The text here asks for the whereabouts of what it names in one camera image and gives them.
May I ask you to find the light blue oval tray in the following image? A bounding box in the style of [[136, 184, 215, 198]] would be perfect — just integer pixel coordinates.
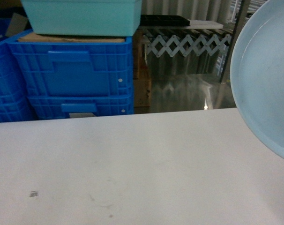
[[230, 0, 284, 159]]

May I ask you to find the black grid tray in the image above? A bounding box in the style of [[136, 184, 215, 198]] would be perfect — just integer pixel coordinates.
[[140, 15, 190, 27]]

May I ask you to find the black plastic tray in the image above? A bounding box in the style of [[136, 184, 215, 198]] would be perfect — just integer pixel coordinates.
[[5, 13, 29, 38]]

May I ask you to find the grey folding scissor gate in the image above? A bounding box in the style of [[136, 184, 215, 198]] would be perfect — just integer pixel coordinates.
[[146, 34, 231, 58]]

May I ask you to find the blue crate lower right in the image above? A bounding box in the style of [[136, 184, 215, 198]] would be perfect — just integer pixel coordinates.
[[28, 94, 134, 120]]

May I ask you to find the blue crate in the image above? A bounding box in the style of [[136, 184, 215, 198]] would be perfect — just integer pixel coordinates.
[[8, 30, 133, 97], [28, 94, 134, 120], [0, 18, 26, 104], [0, 97, 38, 123]]

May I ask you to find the white foam board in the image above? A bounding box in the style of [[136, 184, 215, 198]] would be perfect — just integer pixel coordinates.
[[185, 20, 224, 30]]

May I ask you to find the blue crate upper right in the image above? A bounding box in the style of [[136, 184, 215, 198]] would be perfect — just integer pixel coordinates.
[[8, 30, 133, 97]]

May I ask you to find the teal plastic tub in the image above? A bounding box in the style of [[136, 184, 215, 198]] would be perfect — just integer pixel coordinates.
[[21, 0, 142, 37]]

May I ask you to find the blue crate upper middle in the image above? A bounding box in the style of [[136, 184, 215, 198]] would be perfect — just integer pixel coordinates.
[[0, 18, 26, 104]]

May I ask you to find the blue crate lower middle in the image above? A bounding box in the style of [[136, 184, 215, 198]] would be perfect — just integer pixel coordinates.
[[0, 97, 38, 123]]

